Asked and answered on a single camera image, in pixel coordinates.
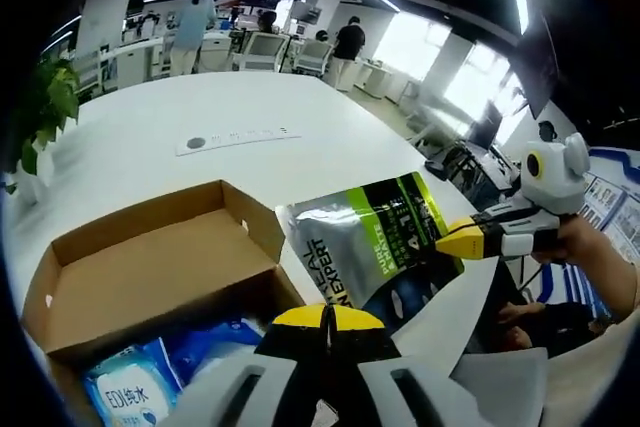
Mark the blue white wet wipes pack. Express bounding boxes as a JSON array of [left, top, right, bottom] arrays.
[[81, 335, 185, 427]]

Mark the white office chair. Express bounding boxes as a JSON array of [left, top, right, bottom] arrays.
[[293, 39, 335, 77], [233, 30, 292, 74]]

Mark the person's right hand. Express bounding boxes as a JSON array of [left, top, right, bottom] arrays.
[[529, 213, 597, 266]]

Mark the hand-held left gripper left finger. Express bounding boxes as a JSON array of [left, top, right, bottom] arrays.
[[168, 303, 330, 427]]

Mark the black wall screen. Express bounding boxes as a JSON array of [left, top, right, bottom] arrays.
[[517, 0, 562, 119]]

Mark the blue floral soft pack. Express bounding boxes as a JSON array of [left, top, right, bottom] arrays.
[[169, 315, 267, 388]]

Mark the silver green soft pouch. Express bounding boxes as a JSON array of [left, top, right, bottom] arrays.
[[273, 170, 466, 337]]

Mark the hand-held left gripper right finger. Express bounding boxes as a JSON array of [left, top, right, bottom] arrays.
[[328, 303, 482, 427]]

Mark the blue white wall display board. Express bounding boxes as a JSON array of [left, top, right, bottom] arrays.
[[579, 145, 640, 249]]

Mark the white table cable cover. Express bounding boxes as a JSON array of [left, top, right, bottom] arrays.
[[174, 125, 304, 157]]

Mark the brown cardboard shoe box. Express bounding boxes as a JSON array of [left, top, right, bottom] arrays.
[[19, 178, 307, 427]]

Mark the green potted plant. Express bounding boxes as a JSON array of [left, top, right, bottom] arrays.
[[3, 57, 82, 206]]

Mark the black desk monitor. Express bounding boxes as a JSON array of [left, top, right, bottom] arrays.
[[464, 104, 505, 149]]

